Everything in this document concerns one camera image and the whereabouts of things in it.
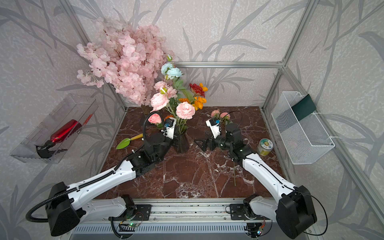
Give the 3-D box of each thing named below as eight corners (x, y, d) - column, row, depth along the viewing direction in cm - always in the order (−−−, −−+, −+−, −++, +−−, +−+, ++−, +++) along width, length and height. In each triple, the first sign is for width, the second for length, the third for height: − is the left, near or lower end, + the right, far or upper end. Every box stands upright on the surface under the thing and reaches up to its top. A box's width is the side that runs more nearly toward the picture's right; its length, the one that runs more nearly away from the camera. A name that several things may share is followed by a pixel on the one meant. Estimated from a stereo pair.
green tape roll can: (258, 156, 96) (262, 149, 89) (255, 145, 101) (259, 138, 94) (270, 156, 96) (275, 149, 89) (266, 145, 101) (271, 138, 94)
